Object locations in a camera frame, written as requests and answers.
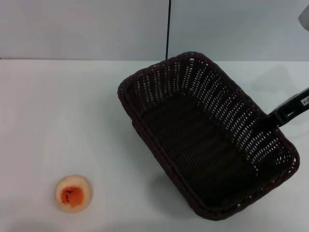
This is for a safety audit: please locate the round bread with orange centre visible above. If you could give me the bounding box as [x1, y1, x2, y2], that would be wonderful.
[54, 174, 93, 214]

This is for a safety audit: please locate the dark brown woven rectangular basket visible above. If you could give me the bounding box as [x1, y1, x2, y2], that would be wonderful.
[117, 51, 301, 221]

